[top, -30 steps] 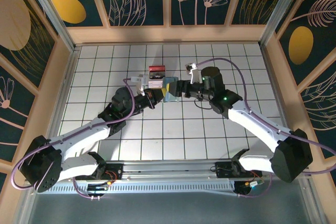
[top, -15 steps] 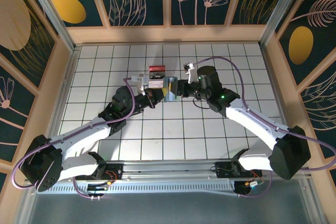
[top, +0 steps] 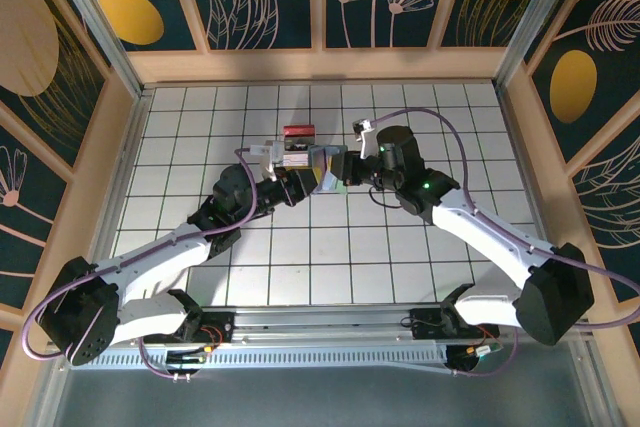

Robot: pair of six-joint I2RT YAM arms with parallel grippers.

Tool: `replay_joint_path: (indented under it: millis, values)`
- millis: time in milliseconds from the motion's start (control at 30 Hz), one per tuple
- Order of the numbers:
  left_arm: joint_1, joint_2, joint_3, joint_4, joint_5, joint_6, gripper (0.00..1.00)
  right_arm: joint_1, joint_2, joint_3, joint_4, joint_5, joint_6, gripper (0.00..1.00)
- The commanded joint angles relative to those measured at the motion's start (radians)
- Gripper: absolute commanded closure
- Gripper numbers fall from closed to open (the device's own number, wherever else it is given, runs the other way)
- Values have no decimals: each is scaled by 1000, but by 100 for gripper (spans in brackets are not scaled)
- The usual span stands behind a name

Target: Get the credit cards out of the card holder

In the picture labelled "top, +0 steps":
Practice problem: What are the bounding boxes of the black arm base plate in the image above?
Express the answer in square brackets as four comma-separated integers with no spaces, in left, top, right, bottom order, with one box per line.
[198,310,236,346]
[408,307,501,343]

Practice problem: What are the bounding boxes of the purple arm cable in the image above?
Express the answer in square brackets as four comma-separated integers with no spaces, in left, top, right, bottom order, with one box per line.
[21,146,261,381]
[370,107,640,379]

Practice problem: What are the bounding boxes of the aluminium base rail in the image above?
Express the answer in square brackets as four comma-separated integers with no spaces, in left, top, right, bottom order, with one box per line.
[47,304,594,348]

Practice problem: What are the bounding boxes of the aluminium table side rail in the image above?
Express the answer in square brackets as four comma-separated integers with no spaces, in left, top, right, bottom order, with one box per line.
[79,89,154,308]
[497,86,569,301]

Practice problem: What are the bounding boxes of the red orange wire bundle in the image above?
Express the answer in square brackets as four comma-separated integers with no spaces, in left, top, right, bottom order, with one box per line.
[199,325,224,354]

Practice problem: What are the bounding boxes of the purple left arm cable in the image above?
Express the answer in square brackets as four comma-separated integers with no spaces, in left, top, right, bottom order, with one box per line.
[21,146,261,381]

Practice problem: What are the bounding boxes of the yellow connector with wires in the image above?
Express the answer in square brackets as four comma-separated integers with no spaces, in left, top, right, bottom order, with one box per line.
[467,344,504,360]

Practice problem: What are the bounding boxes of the thin black cable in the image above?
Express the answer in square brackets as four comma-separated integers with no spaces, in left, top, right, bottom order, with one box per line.
[368,185,401,210]

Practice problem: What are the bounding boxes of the aluminium corner post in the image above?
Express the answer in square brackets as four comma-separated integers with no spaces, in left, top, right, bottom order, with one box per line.
[42,0,149,98]
[493,0,586,91]

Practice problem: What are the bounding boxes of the perforated grey cable duct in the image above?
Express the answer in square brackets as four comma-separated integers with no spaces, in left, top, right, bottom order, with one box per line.
[69,348,451,372]

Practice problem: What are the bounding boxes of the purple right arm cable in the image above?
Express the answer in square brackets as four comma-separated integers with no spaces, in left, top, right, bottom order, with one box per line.
[370,107,640,379]

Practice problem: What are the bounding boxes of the grey metal platform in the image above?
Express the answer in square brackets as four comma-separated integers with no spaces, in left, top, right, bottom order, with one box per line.
[29,346,621,427]

